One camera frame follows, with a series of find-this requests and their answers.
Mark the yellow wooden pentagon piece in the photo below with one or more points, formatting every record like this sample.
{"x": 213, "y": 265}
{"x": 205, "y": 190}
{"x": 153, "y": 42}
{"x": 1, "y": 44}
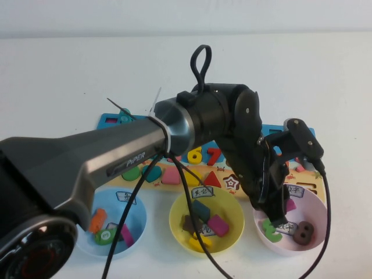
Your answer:
{"x": 194, "y": 178}

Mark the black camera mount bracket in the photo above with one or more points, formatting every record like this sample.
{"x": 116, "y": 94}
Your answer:
{"x": 284, "y": 142}

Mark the green fish piece numbered 3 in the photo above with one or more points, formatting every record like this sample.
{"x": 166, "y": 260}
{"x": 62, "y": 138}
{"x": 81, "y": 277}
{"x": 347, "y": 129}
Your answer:
{"x": 104, "y": 236}

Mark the yellow equals sign piece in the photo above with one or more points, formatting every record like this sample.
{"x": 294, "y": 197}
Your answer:
{"x": 194, "y": 242}

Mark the pale pink plastic bowl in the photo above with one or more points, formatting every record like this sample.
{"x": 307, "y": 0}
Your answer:
{"x": 314, "y": 209}

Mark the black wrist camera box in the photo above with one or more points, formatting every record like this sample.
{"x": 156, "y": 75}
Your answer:
{"x": 305, "y": 139}

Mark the pink wooden trapezoid piece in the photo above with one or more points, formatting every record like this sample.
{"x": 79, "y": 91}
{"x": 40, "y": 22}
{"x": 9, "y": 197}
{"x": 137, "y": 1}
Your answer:
{"x": 171, "y": 177}

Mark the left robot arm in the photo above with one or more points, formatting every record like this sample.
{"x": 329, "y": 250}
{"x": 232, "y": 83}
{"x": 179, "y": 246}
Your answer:
{"x": 116, "y": 145}

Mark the dark grey wooden block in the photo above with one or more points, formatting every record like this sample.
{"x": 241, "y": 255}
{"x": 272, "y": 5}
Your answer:
{"x": 202, "y": 210}

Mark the magenta wooden number 1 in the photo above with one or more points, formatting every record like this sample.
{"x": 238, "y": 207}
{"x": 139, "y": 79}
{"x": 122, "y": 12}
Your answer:
{"x": 291, "y": 205}

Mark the teal fish piece numbered 2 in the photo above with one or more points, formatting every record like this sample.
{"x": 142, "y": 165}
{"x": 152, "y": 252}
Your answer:
{"x": 124, "y": 118}

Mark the pink greater-than sign piece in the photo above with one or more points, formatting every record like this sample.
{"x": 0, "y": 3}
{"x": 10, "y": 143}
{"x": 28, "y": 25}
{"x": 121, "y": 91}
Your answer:
{"x": 300, "y": 168}

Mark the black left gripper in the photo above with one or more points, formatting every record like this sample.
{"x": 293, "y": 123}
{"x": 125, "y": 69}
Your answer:
{"x": 276, "y": 189}

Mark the red wooden triangle piece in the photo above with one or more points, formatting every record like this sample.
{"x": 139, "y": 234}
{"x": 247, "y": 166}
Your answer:
{"x": 212, "y": 180}

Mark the brown wooden star piece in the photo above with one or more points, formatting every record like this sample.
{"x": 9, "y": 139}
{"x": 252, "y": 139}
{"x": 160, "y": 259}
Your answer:
{"x": 187, "y": 223}

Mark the magenta wooden fish piece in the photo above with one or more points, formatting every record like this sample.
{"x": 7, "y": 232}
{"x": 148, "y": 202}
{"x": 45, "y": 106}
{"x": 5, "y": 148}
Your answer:
{"x": 128, "y": 236}

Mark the orange wooden fish piece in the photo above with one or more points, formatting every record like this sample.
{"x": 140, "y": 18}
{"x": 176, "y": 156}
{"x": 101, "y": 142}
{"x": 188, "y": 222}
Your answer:
{"x": 98, "y": 219}

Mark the red wooden number 7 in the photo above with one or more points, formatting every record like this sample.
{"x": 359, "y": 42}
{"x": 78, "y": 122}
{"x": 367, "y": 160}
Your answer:
{"x": 215, "y": 157}

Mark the green wooden circle piece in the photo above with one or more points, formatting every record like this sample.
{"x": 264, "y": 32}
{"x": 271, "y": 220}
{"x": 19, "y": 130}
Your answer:
{"x": 130, "y": 175}

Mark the colourful wooden puzzle board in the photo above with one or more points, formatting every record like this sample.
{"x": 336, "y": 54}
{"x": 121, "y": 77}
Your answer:
{"x": 162, "y": 189}

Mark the white label marked 数字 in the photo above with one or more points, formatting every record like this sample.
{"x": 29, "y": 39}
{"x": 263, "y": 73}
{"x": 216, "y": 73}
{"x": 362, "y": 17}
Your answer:
{"x": 295, "y": 190}
{"x": 287, "y": 227}

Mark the yellow plastic bowl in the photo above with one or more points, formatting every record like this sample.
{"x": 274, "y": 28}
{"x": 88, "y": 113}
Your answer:
{"x": 232, "y": 215}

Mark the light blue plastic bowl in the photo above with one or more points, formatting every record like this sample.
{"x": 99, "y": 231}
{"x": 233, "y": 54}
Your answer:
{"x": 139, "y": 221}

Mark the brown wooden number 8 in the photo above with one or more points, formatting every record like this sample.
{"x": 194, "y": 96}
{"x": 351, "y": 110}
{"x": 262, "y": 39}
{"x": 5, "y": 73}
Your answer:
{"x": 298, "y": 238}

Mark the white label marked 其它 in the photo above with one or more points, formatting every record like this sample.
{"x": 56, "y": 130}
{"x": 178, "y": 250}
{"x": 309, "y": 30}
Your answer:
{"x": 202, "y": 192}
{"x": 209, "y": 231}

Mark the yellow wooden number 6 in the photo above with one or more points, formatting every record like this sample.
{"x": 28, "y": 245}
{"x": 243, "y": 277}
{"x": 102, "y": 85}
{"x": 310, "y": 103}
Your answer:
{"x": 191, "y": 158}

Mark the green wooden number 3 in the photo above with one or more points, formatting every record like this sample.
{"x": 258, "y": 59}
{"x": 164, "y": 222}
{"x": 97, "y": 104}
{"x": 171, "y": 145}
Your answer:
{"x": 267, "y": 228}

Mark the magenta wooden rectangle block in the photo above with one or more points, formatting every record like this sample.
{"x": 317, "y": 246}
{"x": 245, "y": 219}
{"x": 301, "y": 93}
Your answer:
{"x": 218, "y": 225}

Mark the teal wooden heart piece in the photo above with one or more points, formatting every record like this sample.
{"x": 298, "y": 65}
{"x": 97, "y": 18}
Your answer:
{"x": 154, "y": 173}

